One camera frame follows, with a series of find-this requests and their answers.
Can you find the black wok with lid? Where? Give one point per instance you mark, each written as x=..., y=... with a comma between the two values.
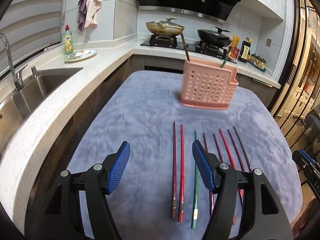
x=214, y=38

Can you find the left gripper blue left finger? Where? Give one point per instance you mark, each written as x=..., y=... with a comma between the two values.
x=97, y=182

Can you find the green dish soap bottle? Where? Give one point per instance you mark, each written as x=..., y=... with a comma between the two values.
x=67, y=41

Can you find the red instant noodle cup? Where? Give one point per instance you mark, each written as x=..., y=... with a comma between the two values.
x=235, y=53

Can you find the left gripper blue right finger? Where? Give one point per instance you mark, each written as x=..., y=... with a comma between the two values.
x=224, y=181

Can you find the chrome kitchen faucet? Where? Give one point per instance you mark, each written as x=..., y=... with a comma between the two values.
x=17, y=76

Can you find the yellow snack packet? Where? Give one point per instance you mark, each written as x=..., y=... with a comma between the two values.
x=235, y=41

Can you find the pink perforated utensil holder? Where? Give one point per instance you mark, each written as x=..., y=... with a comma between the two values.
x=207, y=85

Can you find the patterned plate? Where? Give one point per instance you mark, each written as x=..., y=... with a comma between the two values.
x=80, y=55

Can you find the spice jar set tray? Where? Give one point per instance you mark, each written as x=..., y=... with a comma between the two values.
x=257, y=62

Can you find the steel kitchen sink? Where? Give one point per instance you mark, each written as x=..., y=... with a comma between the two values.
x=18, y=106

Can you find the dark red chopstick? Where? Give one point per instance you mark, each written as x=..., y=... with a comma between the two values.
x=174, y=174
x=237, y=152

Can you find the dark soy sauce bottle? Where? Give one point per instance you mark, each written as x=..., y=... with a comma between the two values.
x=245, y=50

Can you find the hanging pink white towel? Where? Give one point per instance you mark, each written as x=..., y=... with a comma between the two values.
x=87, y=13

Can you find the beige wok with lid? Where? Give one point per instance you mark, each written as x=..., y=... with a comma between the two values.
x=165, y=28

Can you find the bright red chopstick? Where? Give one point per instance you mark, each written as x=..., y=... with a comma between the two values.
x=231, y=160
x=182, y=179

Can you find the blue-grey fleece table cloth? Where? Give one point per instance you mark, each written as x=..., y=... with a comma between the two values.
x=142, y=112

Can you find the person's right hand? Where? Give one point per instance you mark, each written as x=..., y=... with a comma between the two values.
x=303, y=220

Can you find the green chopstick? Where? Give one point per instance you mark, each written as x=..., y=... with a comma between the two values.
x=227, y=57
x=195, y=198

